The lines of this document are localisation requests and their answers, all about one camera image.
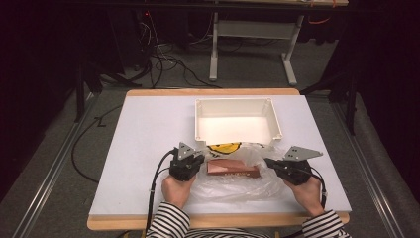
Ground white plastic bin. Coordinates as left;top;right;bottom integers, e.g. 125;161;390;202
193;97;283;149

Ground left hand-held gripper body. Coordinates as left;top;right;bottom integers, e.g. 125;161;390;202
168;141;199;182

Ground black floor cable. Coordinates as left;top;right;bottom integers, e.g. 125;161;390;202
70;104;124;184

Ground clear plastic bag yellow smiley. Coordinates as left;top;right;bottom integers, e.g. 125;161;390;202
189;141;289;204

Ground orange cable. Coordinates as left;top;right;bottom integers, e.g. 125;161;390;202
307;16;332;26

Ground person's right hand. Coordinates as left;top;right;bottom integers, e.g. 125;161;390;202
282;174;327;218

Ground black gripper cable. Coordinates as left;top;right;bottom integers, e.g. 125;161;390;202
144;148;179;238
309;166;329;210

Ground person's left hand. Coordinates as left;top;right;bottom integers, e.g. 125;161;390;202
160;174;198;210

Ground metal floor rail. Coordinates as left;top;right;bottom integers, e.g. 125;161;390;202
331;101;399;238
11;130;82;238

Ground black metal stand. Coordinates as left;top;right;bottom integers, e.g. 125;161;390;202
299;70;361;137
72;60;104;124

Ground tangle of floor cables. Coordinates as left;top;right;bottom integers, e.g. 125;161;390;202
133;9;223;90

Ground white metal desk frame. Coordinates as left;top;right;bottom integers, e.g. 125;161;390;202
208;11;305;87

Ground brown rectangular box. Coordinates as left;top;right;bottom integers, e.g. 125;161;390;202
205;158;263;179

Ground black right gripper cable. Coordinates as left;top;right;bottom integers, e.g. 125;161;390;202
309;166;329;210

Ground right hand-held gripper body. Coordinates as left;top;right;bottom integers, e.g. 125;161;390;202
279;146;324;186

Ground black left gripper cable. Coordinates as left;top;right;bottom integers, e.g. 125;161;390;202
144;148;179;238

